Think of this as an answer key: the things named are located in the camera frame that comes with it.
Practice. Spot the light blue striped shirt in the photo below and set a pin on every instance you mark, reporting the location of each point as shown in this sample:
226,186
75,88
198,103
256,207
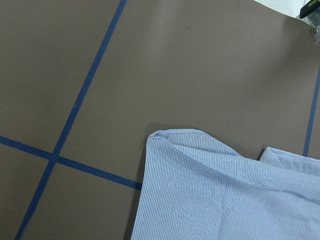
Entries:
197,188

